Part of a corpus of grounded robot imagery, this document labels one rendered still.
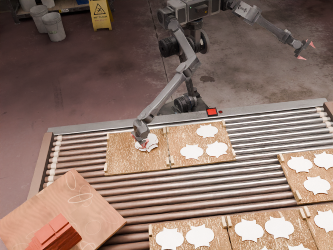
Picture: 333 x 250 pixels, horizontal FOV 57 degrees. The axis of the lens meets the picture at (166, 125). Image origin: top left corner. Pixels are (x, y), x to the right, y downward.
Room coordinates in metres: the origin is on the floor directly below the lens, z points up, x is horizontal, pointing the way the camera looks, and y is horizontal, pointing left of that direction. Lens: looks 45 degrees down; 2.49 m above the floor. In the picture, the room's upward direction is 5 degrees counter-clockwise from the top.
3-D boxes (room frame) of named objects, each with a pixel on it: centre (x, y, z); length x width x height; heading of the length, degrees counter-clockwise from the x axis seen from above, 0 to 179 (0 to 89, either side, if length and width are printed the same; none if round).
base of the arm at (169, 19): (2.04, -0.11, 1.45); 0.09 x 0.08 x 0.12; 114
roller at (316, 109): (1.56, -0.17, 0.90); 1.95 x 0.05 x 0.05; 91
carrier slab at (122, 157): (1.33, 0.21, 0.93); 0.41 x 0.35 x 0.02; 91
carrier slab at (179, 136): (1.35, -0.21, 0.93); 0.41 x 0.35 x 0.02; 92
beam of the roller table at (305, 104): (1.63, -0.17, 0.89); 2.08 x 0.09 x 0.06; 91
